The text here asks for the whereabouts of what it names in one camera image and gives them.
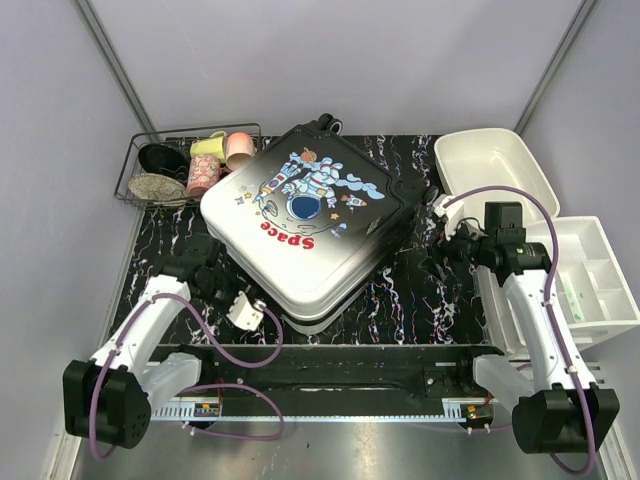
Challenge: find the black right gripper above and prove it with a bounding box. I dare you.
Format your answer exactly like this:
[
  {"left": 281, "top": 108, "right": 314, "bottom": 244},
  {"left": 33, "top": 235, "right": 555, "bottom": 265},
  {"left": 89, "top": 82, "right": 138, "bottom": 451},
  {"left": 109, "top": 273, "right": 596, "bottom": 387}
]
[{"left": 418, "top": 212, "right": 495, "bottom": 282}]

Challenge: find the space astronaut kids suitcase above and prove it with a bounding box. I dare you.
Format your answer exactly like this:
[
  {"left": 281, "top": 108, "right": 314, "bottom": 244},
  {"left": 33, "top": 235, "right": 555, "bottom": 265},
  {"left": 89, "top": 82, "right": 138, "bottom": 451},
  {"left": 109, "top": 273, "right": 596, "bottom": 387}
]
[{"left": 200, "top": 113, "right": 428, "bottom": 335}]

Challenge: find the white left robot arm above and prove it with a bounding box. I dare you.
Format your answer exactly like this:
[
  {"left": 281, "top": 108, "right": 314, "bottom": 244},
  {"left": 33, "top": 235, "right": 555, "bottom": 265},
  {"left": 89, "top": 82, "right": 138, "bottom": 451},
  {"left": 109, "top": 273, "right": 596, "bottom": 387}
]
[{"left": 62, "top": 234, "right": 238, "bottom": 449}]

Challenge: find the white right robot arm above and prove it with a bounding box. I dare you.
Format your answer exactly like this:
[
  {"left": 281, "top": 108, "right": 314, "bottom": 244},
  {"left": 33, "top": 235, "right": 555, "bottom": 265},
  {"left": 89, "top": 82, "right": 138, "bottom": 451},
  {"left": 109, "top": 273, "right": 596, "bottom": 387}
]
[{"left": 452, "top": 202, "right": 620, "bottom": 455}]

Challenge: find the white plastic basin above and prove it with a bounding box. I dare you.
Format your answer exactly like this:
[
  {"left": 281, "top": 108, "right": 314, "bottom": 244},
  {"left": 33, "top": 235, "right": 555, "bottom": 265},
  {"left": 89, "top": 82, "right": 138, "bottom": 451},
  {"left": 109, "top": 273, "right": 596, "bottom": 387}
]
[{"left": 434, "top": 128, "right": 560, "bottom": 217}]

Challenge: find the speckled grey plate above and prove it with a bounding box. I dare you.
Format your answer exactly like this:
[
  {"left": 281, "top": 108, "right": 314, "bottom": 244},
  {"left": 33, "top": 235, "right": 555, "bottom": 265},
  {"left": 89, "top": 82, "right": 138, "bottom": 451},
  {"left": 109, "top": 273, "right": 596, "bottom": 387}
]
[{"left": 128, "top": 173, "right": 187, "bottom": 205}]

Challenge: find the pink patterned mug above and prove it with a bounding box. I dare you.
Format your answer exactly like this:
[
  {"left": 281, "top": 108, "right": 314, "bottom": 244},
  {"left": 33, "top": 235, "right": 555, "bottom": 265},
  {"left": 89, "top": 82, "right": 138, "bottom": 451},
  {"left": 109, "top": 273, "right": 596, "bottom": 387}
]
[{"left": 186, "top": 154, "right": 221, "bottom": 197}]

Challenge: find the black bowl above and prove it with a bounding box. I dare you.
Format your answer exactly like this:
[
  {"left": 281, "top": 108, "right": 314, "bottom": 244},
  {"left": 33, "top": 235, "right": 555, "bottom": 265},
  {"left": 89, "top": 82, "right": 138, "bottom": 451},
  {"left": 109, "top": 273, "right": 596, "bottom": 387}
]
[{"left": 138, "top": 144, "right": 189, "bottom": 175}]

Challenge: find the white compartment organizer box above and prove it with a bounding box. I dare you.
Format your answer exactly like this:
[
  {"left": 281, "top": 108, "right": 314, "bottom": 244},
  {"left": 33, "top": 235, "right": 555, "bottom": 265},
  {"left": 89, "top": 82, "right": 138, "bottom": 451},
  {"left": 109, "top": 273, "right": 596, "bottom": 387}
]
[{"left": 553, "top": 216, "right": 639, "bottom": 349}]

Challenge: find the yellow mug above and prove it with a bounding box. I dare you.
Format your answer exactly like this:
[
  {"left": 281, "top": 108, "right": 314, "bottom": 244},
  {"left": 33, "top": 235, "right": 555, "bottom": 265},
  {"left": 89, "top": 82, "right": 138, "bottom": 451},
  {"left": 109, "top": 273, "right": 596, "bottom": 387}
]
[{"left": 190, "top": 131, "right": 227, "bottom": 164}]

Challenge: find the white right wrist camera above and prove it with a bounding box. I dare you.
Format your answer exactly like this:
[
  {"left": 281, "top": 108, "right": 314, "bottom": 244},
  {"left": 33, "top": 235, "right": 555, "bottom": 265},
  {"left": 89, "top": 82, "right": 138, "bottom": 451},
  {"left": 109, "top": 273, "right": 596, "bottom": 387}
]
[{"left": 433, "top": 195, "right": 464, "bottom": 235}]

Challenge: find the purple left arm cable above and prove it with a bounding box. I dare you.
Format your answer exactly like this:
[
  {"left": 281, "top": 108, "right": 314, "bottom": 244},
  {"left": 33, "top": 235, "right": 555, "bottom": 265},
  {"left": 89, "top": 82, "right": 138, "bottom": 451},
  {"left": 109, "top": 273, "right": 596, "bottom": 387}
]
[{"left": 89, "top": 292, "right": 286, "bottom": 460}]

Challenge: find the black wire dish rack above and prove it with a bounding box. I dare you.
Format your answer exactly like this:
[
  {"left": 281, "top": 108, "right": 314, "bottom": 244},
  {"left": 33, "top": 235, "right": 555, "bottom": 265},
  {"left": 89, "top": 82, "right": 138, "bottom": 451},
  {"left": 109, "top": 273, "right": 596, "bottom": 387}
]
[{"left": 114, "top": 122, "right": 262, "bottom": 210}]

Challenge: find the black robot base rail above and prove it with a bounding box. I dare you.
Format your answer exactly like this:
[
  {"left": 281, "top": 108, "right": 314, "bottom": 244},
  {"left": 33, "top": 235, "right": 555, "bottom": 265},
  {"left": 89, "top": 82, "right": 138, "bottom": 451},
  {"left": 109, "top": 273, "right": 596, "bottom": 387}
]
[{"left": 144, "top": 342, "right": 506, "bottom": 406}]

